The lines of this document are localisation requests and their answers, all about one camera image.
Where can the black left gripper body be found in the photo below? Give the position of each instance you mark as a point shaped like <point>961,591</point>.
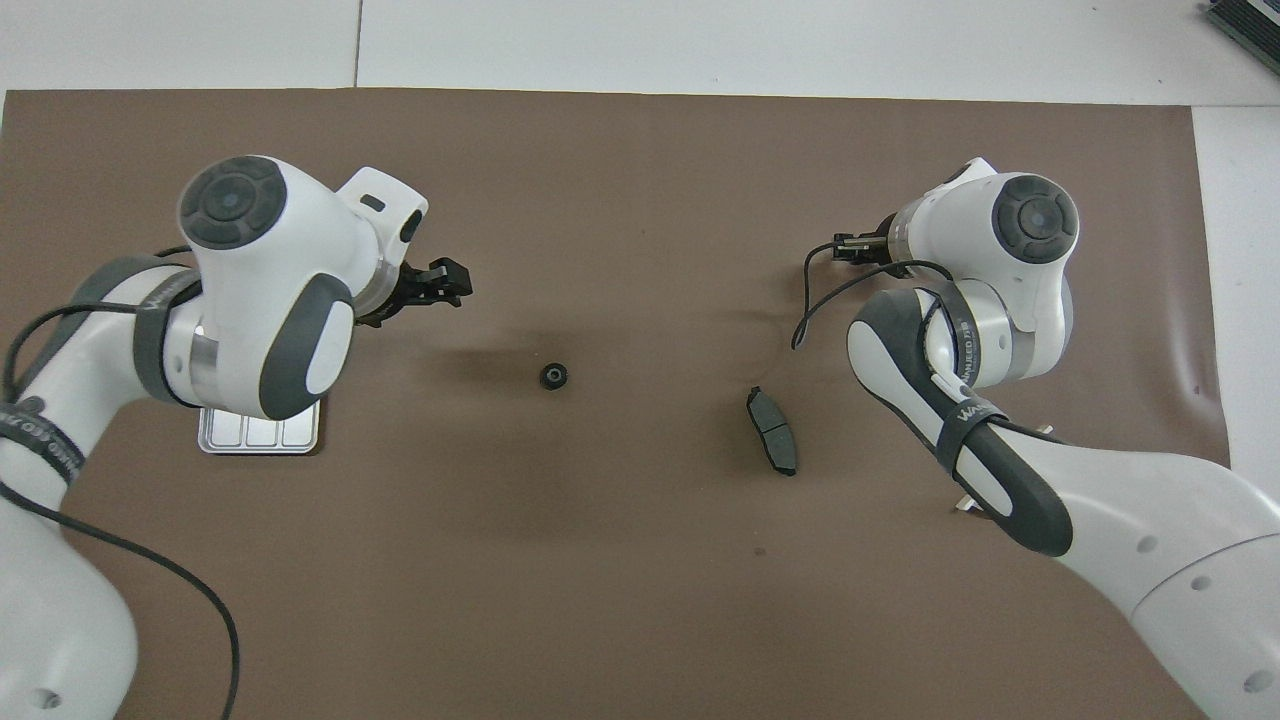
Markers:
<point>405,290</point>

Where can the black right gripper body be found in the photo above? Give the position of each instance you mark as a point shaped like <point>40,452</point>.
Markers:
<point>886,240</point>

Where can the large black bearing gear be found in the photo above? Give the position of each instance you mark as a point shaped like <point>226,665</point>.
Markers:
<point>553,376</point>

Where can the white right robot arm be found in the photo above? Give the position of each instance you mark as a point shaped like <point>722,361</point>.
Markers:
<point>1100,500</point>

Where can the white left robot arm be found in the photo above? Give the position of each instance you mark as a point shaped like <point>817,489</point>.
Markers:
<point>270,250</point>

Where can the silver metal tray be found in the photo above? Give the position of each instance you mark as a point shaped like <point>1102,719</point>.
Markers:
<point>260,435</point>

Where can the dark grey brake pad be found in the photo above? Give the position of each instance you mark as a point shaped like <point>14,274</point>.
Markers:
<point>772,430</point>

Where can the brown paper table mat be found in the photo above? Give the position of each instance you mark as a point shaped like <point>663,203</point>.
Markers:
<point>640,600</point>

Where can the dark ribbed device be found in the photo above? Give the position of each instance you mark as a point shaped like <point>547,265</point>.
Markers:
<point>1255,20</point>

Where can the white curved plastic bracket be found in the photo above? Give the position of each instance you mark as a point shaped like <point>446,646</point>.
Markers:
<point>965,506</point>

